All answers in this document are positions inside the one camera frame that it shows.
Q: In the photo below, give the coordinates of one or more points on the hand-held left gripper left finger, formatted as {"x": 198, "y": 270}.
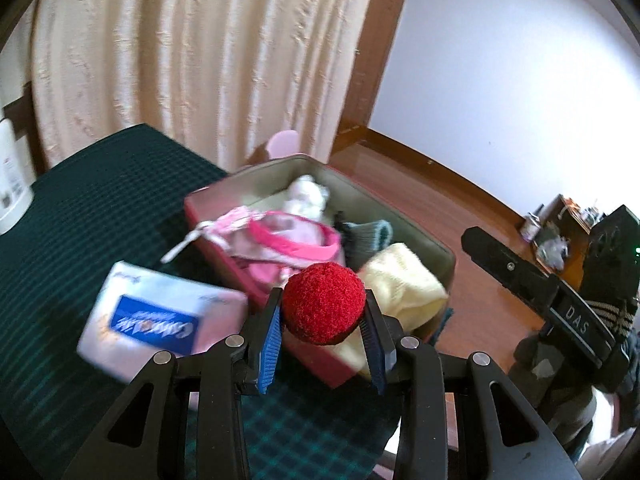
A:
{"x": 270, "y": 345}

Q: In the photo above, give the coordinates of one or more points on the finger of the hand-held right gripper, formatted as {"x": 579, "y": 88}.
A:
{"x": 505, "y": 265}

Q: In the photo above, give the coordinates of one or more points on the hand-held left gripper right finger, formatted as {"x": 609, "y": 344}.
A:
{"x": 375, "y": 345}

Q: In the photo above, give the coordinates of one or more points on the red pom-pom ball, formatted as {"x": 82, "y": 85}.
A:
{"x": 322, "y": 302}

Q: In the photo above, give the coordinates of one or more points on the red cardboard box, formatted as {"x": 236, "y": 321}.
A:
{"x": 280, "y": 172}

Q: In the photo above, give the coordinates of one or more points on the person's right forearm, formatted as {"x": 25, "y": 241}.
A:
{"x": 617, "y": 317}

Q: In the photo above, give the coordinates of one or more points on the dark cloth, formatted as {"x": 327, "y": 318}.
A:
{"x": 545, "y": 360}

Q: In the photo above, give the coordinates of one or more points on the grey and white cloth heap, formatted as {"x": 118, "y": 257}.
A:
{"x": 552, "y": 247}

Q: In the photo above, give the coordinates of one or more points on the low wooden table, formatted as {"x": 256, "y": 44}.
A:
{"x": 575, "y": 260}

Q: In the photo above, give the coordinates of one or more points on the yellow towel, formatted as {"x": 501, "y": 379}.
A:
{"x": 400, "y": 280}

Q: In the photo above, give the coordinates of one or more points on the dark teal sock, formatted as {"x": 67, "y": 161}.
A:
{"x": 367, "y": 240}

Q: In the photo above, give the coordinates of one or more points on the pink zip pouch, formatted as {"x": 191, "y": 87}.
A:
{"x": 295, "y": 240}

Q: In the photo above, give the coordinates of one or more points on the white and blue tissue packet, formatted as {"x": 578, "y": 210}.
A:
{"x": 150, "y": 320}

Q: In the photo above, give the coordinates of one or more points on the pink round object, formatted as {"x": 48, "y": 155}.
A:
{"x": 284, "y": 144}

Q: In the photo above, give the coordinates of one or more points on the white thermos jug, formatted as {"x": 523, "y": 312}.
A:
{"x": 10, "y": 185}

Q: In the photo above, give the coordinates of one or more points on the cream patterned curtain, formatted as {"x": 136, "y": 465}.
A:
{"x": 175, "y": 50}

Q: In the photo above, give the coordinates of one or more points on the dark wooden chair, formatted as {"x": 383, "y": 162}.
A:
{"x": 17, "y": 110}

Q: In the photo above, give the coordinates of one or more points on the brown wooden door frame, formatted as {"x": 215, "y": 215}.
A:
{"x": 380, "y": 60}

